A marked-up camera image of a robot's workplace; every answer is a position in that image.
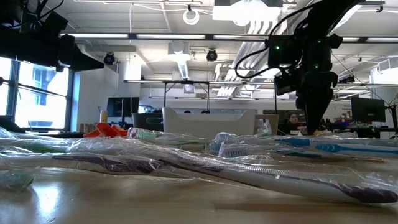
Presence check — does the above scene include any orange cloth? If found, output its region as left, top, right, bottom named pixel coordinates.
left=83, top=122, right=129, bottom=139

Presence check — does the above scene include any translucent clear plastic bin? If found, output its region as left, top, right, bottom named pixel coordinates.
left=254, top=114, right=280, bottom=136

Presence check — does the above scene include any purple wrapped toothbrush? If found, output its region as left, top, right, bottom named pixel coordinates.
left=67, top=138, right=398, bottom=205
left=0, top=151, right=200, bottom=180

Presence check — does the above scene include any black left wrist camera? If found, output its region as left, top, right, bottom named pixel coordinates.
left=17, top=9, right=69, bottom=35

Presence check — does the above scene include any black overhead light beam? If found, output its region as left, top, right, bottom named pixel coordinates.
left=60, top=32, right=398, bottom=44

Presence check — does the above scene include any black computer monitor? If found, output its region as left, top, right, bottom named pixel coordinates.
left=106, top=96, right=140, bottom=118
left=351, top=97, right=386, bottom=123

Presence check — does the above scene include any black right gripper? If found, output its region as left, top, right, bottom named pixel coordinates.
left=295, top=34, right=343, bottom=134

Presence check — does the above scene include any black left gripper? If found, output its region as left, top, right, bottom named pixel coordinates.
left=0, top=29, right=105, bottom=73

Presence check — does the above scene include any white plastic bin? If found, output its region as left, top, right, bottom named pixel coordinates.
left=162, top=106, right=257, bottom=140

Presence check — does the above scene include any black workstation frame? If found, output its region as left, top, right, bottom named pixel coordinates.
left=274, top=82, right=320, bottom=122
left=163, top=80, right=211, bottom=113

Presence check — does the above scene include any white cable coil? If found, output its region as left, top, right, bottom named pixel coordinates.
left=182, top=8, right=200, bottom=26

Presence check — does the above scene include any person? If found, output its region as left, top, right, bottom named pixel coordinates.
left=280, top=112, right=308, bottom=135

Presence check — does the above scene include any slate grey plastic bin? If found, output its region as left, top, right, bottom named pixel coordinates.
left=131, top=112, right=165, bottom=132

